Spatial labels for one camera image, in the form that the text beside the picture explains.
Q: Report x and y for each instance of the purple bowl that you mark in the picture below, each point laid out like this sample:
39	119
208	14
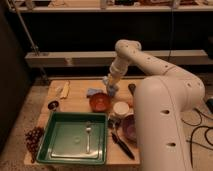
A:
128	128

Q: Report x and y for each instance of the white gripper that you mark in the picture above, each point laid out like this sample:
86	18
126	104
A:
118	69

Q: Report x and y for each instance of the silver fork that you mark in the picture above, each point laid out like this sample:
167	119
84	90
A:
88	131

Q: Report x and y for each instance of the bunch of red grapes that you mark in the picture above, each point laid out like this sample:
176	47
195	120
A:
32	139

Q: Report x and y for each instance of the grey metal shelf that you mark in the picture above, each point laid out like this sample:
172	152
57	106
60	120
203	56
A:
105	58

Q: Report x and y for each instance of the orange bowl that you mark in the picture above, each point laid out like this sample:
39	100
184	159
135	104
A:
100	102

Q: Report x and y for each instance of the white cup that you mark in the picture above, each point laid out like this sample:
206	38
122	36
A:
121	109

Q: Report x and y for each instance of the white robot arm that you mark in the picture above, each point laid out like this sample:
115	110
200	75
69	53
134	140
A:
159	99

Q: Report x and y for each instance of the black handled utensil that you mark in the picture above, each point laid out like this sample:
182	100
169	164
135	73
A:
118	141

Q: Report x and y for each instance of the light blue towel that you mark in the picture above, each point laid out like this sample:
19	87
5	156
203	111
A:
110	89

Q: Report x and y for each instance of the blue cloth piece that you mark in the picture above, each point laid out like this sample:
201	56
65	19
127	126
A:
92	91

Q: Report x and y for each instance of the small black round lid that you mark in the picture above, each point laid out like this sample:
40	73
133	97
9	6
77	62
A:
53	105

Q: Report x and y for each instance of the green plastic tray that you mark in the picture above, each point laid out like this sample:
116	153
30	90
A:
65	139

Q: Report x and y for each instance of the black rectangular block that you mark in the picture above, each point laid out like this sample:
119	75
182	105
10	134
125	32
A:
132	88

